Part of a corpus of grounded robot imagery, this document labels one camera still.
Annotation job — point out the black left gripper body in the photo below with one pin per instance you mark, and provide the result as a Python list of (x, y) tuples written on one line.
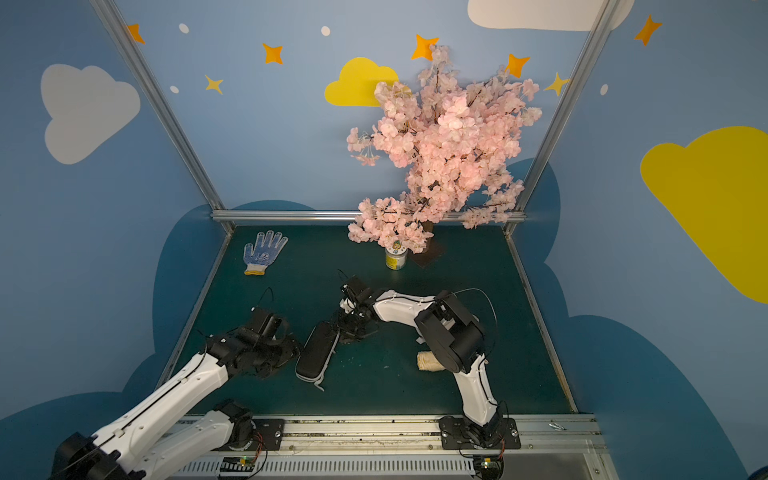
[(282, 346)]

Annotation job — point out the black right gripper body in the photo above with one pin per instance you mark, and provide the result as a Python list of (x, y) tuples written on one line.
[(351, 321)]

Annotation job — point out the black zippered umbrella sleeve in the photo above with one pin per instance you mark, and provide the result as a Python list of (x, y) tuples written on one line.
[(317, 353)]

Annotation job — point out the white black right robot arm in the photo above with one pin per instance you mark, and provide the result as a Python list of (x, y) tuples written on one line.
[(453, 334)]

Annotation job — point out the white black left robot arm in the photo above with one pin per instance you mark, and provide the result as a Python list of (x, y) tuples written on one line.
[(138, 445)]

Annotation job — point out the beige folded umbrella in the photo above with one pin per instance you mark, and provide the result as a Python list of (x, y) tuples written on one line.
[(427, 361)]

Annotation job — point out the yellow white tin can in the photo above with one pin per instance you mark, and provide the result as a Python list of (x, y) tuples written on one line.
[(396, 256)]

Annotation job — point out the dark brown tree base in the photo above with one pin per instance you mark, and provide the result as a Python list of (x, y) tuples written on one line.
[(432, 249)]

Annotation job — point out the white blue dotted work glove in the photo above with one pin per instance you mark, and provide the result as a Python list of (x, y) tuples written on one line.
[(263, 251)]

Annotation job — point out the left controller circuit board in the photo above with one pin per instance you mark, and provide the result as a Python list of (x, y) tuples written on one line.
[(237, 466)]

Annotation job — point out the controller circuit board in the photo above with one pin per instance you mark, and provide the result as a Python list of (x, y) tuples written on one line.
[(237, 466), (487, 468)]

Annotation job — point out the right controller circuit board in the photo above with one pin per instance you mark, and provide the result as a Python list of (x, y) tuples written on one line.
[(487, 468)]

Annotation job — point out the pink cherry blossom tree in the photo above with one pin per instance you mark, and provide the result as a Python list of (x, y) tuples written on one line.
[(453, 142)]

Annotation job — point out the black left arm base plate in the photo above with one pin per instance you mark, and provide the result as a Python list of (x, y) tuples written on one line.
[(264, 433)]

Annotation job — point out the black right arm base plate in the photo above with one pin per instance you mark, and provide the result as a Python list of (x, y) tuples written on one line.
[(459, 433)]

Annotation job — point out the aluminium front rail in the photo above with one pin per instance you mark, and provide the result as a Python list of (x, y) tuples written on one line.
[(568, 446)]

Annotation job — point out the left aluminium frame post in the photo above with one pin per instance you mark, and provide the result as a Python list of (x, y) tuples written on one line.
[(113, 22)]

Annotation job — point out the aluminium frame post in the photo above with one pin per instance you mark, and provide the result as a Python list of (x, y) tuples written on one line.
[(113, 22), (588, 57)]

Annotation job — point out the right aluminium frame post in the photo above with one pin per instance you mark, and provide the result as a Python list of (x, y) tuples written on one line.
[(588, 57)]

